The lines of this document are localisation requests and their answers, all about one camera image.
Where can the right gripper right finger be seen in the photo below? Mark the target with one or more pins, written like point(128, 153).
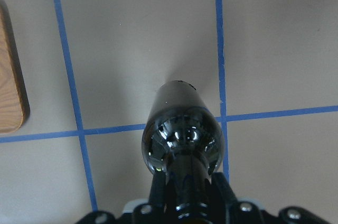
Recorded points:
point(222, 195)

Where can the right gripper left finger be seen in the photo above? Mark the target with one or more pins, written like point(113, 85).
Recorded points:
point(157, 196)

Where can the dark wine bottle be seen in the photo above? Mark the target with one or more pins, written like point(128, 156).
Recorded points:
point(183, 140)

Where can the wooden tray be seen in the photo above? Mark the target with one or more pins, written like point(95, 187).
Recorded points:
point(15, 107)

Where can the brown paper table mat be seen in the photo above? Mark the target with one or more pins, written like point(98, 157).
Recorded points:
point(267, 70)

